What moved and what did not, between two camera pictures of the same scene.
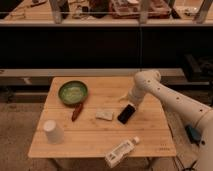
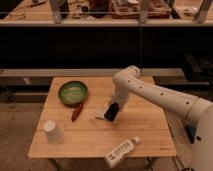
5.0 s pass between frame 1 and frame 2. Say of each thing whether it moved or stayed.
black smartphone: moved
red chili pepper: stayed
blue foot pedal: stayed
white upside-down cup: stayed
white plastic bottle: stayed
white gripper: moved
